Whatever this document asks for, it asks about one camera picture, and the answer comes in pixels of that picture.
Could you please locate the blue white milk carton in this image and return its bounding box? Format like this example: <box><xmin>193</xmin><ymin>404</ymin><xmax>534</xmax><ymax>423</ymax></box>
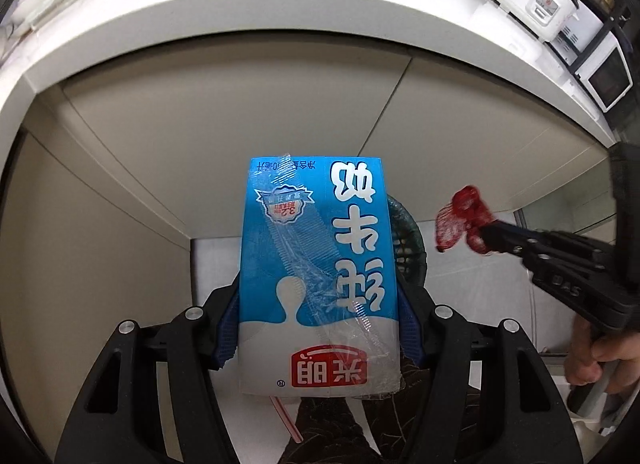
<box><xmin>238</xmin><ymin>155</ymin><xmax>400</xmax><ymax>399</ymax></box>

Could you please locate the red mesh net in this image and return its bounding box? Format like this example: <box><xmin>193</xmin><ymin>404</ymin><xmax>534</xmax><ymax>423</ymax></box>
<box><xmin>435</xmin><ymin>186</ymin><xmax>496</xmax><ymax>255</ymax></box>

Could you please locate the black mesh trash bin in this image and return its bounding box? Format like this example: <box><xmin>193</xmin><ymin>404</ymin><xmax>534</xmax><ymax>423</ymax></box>
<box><xmin>387</xmin><ymin>195</ymin><xmax>427</xmax><ymax>286</ymax></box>

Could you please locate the person's right hand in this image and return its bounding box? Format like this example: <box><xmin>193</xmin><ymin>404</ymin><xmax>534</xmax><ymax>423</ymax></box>
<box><xmin>564</xmin><ymin>316</ymin><xmax>640</xmax><ymax>395</ymax></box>

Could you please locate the white microwave oven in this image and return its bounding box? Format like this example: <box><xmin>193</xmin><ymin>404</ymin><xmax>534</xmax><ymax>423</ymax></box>
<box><xmin>551</xmin><ymin>2</ymin><xmax>632</xmax><ymax>113</ymax></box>

